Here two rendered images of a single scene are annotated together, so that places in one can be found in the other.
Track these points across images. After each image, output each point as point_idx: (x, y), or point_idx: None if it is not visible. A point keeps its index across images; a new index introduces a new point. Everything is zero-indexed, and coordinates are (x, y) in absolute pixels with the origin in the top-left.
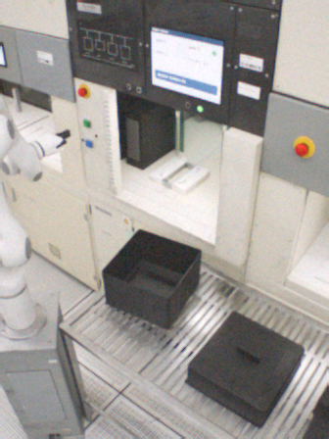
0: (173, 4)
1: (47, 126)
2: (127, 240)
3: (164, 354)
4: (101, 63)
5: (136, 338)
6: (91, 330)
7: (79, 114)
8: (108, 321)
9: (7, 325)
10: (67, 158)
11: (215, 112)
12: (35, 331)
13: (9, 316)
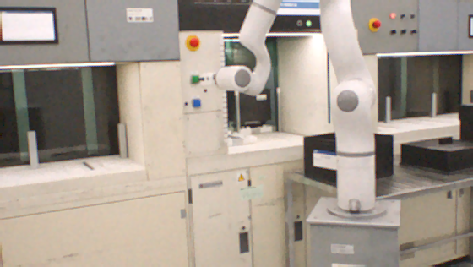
0: None
1: (20, 171)
2: (242, 204)
3: (419, 177)
4: (217, 7)
5: (399, 181)
6: (383, 190)
7: (183, 73)
8: (375, 186)
9: (366, 209)
10: (159, 139)
11: (319, 22)
12: (379, 202)
13: (373, 183)
